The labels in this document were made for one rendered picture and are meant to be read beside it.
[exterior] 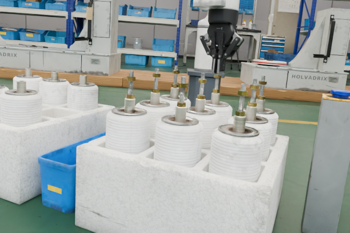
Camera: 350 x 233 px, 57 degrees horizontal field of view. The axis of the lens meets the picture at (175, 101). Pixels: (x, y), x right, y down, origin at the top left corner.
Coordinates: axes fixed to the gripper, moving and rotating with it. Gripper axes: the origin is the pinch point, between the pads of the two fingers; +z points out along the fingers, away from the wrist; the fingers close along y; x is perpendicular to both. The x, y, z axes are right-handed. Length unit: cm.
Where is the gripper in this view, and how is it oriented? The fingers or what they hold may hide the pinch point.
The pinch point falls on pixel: (218, 66)
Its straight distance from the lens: 84.7
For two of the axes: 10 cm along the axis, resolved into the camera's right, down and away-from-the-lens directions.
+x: -7.0, 0.8, -7.1
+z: -0.7, 9.8, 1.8
